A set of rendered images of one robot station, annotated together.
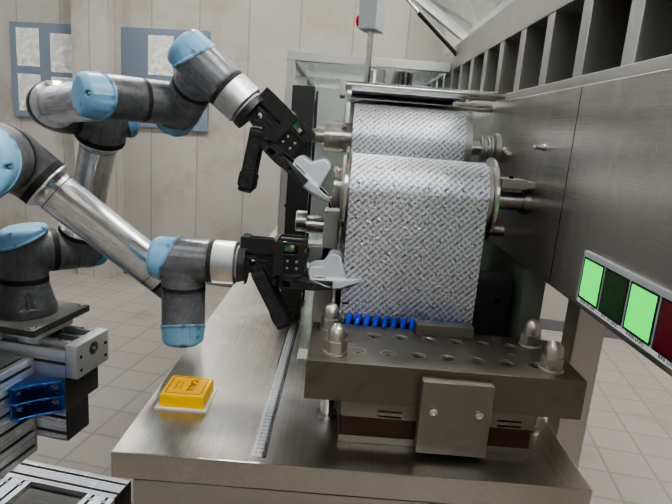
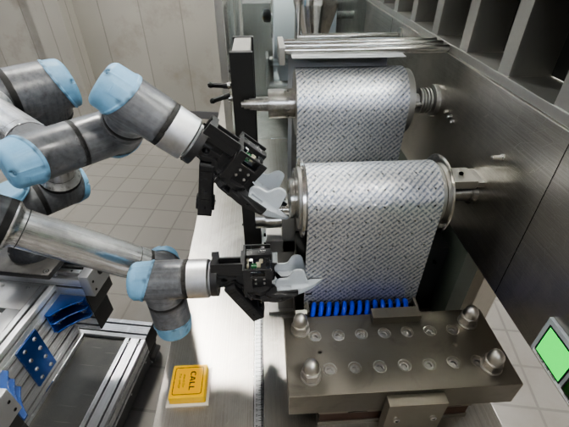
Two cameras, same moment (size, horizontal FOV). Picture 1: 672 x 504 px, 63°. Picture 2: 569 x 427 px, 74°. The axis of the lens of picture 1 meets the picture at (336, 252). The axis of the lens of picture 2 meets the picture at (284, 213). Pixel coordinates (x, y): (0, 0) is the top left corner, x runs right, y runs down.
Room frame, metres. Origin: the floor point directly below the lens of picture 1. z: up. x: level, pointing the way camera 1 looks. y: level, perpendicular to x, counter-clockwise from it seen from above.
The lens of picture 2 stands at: (0.40, 0.06, 1.65)
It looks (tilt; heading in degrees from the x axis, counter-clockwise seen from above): 37 degrees down; 357
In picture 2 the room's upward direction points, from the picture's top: straight up
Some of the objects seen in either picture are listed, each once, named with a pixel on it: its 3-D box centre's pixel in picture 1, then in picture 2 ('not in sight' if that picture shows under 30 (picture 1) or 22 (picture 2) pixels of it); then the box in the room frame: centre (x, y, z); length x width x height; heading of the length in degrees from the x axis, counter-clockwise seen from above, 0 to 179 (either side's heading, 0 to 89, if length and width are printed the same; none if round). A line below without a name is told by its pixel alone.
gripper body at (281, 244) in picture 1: (274, 261); (243, 273); (0.92, 0.11, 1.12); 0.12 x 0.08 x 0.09; 90
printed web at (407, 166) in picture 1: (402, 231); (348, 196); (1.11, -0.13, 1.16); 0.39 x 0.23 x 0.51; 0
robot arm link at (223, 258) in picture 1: (228, 261); (201, 276); (0.92, 0.19, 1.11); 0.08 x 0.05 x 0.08; 0
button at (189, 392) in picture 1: (187, 392); (189, 383); (0.82, 0.22, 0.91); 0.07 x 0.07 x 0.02; 0
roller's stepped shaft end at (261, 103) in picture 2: (311, 135); (254, 103); (1.23, 0.07, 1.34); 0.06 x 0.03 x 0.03; 90
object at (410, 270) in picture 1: (410, 275); (364, 270); (0.92, -0.13, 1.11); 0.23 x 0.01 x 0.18; 90
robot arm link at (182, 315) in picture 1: (183, 310); (169, 307); (0.94, 0.27, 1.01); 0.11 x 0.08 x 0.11; 16
